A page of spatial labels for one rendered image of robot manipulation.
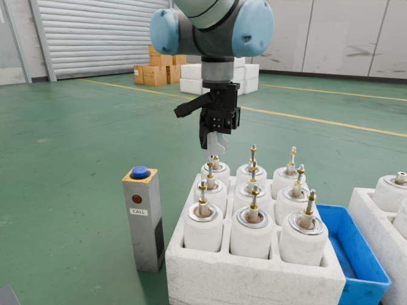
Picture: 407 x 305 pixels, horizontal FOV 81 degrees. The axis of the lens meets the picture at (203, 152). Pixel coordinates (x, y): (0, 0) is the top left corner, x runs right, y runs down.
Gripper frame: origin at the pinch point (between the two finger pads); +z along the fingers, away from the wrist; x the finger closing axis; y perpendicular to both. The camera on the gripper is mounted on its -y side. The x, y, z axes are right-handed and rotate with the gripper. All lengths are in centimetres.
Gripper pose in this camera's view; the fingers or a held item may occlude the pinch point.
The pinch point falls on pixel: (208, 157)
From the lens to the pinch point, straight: 64.9
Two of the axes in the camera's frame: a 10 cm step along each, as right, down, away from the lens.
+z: 0.0, 9.1, 4.1
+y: 9.1, 1.7, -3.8
